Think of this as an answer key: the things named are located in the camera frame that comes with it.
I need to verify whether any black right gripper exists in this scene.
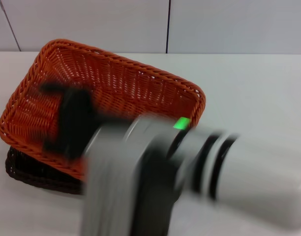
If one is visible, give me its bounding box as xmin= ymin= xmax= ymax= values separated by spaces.
xmin=39 ymin=83 xmax=104 ymax=159

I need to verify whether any brown wicker basket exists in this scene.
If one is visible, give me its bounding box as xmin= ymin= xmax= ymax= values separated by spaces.
xmin=4 ymin=146 xmax=87 ymax=196

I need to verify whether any orange wicker basket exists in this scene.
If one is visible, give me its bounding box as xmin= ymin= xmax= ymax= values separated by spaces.
xmin=0 ymin=38 xmax=207 ymax=181

